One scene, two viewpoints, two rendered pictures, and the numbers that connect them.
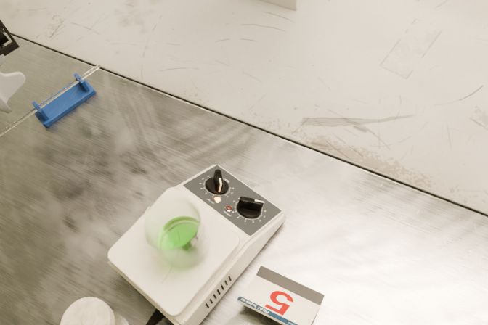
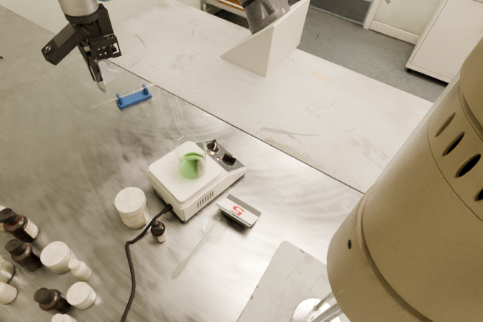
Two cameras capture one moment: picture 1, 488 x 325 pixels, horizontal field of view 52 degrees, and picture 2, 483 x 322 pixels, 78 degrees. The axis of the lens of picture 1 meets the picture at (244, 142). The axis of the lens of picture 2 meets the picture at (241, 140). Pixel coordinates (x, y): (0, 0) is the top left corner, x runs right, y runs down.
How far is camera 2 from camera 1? 0.17 m
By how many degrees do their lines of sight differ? 10
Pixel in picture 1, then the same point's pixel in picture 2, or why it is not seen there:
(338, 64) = (284, 106)
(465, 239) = (338, 196)
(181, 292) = (186, 190)
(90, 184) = (140, 140)
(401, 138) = (312, 144)
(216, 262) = (208, 179)
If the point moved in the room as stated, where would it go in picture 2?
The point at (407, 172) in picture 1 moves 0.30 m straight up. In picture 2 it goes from (313, 160) to (353, 67)
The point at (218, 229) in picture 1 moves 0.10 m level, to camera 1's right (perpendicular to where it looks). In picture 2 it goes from (212, 164) to (256, 163)
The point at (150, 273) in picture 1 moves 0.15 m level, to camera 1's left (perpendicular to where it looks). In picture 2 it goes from (171, 180) to (97, 181)
